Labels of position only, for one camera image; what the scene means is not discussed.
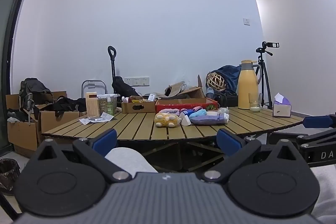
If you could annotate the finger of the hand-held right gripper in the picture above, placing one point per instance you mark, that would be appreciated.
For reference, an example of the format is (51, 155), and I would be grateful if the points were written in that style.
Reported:
(315, 136)
(317, 121)

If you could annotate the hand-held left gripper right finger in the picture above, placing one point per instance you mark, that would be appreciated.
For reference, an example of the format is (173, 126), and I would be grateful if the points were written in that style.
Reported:
(228, 144)

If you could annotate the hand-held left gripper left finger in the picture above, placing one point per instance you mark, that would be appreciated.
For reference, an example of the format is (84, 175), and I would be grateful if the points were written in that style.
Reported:
(105, 138)

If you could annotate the purple fuzzy cloth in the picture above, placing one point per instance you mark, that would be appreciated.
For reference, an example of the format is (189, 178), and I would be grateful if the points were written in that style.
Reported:
(210, 120)

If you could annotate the white wedge sponge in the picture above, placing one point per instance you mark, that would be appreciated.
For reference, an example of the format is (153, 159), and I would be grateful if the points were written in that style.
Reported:
(185, 120)

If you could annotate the red cardboard box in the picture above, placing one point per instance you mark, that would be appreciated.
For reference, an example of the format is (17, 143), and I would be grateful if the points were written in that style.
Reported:
(183, 103)

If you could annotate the yellow plush toy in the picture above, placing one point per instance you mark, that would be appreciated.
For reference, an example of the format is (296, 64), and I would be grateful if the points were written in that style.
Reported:
(166, 119)

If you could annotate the pink soft pouch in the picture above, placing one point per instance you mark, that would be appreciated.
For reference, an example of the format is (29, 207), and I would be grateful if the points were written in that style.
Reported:
(199, 108)

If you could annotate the pile of white paper packets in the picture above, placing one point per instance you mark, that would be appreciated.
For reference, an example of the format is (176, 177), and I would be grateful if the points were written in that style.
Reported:
(105, 117)

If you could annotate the person's left leg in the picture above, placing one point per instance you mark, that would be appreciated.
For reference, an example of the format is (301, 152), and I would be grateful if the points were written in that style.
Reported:
(128, 162)

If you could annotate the person's leg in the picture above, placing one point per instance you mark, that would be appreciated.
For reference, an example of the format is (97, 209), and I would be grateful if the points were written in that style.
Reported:
(128, 162)
(325, 192)

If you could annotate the small clear plastic jar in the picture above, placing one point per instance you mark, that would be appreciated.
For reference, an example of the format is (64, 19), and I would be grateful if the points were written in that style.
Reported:
(223, 110)

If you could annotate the wooden box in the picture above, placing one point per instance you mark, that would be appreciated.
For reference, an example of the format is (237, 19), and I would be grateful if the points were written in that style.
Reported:
(92, 106)

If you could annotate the clear container with white lid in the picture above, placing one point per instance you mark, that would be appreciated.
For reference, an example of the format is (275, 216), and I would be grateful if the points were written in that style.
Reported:
(104, 102)

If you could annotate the person's right leg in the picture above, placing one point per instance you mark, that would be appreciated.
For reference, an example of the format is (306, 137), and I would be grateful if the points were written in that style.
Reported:
(325, 192)

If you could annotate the purple tissue box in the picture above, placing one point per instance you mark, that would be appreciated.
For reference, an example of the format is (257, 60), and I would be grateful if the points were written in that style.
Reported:
(281, 108)

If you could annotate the light blue cloth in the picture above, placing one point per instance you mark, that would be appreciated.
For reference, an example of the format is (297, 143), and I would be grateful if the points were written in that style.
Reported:
(198, 115)

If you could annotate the white bottle with red cap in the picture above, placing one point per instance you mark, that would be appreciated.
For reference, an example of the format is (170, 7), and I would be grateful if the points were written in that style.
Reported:
(125, 100)

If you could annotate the black bag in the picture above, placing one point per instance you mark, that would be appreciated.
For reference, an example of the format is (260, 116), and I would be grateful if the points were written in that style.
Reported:
(225, 99)

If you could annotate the small brown cardboard box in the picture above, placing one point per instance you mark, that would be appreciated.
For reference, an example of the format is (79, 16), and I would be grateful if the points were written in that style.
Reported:
(138, 107)

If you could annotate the glass cup with candle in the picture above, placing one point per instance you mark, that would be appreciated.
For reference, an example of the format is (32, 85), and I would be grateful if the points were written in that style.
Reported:
(254, 103)

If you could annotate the black clothing pile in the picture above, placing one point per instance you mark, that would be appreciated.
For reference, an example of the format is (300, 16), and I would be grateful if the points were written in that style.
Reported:
(67, 104)

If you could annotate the grey water bottle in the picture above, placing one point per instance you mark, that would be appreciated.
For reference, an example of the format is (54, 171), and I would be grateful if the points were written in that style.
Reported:
(209, 93)

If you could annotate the open brown cardboard boxes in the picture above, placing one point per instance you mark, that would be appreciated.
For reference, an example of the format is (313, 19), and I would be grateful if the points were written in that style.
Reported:
(194, 92)

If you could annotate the yellow thermos jug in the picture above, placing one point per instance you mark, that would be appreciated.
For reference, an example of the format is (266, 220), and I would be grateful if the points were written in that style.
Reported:
(248, 85)

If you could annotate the white packet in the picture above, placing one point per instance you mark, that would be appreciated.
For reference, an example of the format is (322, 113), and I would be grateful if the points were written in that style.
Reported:
(151, 97)

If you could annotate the wicker ball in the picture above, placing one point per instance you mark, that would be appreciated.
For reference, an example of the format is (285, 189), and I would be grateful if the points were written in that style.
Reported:
(215, 82)

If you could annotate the pink fuzzy cloth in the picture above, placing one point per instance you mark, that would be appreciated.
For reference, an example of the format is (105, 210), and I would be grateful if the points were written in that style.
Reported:
(169, 110)

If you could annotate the dark blue cloth bag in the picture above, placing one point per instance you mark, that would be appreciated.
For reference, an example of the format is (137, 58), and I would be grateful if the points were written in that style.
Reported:
(232, 75)

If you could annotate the large brown cardboard box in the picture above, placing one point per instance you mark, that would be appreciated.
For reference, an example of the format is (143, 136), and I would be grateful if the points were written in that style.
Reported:
(22, 133)

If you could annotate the grey black backpack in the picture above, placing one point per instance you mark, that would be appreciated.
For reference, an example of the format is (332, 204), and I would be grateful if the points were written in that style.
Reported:
(32, 94)

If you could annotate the dark waste basket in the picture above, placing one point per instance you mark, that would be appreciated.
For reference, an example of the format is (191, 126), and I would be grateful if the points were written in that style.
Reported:
(9, 176)

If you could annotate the black metal rod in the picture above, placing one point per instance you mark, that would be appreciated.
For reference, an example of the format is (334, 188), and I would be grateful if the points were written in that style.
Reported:
(6, 207)

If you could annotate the grey folding stool frame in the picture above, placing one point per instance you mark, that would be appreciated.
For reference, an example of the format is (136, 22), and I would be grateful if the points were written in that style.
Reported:
(93, 83)

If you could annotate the row of wall outlets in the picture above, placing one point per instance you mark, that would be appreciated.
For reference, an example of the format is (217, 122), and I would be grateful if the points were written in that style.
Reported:
(136, 81)

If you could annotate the black tripod with camera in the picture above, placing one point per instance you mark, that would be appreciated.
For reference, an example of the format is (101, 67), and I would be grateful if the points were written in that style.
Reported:
(265, 69)

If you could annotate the white wall socket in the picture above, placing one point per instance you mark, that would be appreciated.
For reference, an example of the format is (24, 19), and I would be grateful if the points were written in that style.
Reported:
(246, 21)

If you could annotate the glass door with dark frame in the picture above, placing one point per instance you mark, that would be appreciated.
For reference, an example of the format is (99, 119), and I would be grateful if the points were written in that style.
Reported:
(9, 29)

